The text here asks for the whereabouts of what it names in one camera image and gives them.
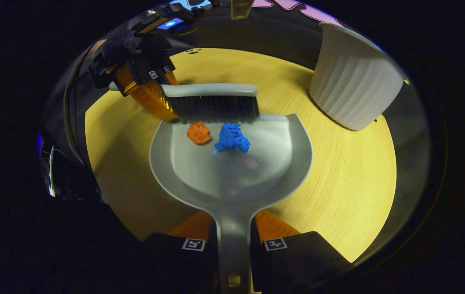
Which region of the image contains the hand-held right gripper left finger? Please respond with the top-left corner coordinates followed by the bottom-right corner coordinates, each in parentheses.
top-left (142, 210), bottom-right (219, 294)

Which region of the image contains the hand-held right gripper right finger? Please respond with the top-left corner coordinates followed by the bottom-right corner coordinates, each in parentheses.
top-left (251, 209), bottom-right (353, 294)

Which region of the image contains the small grey broom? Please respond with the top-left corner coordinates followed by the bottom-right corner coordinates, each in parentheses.
top-left (109, 83), bottom-right (260, 124)

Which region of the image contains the orange paper trash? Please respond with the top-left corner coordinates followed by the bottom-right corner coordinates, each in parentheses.
top-left (187, 121), bottom-right (213, 145)

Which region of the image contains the blue paper trash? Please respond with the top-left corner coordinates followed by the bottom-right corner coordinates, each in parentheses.
top-left (214, 123), bottom-right (251, 153)

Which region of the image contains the white plastic dustpan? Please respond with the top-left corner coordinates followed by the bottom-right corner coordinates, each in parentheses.
top-left (149, 114), bottom-right (314, 294)

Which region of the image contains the white ribbed garbage bin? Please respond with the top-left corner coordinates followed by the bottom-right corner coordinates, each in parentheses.
top-left (309, 22), bottom-right (405, 131)

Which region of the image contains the silver metal clip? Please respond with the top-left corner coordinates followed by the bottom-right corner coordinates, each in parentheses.
top-left (48, 145), bottom-right (56, 198)

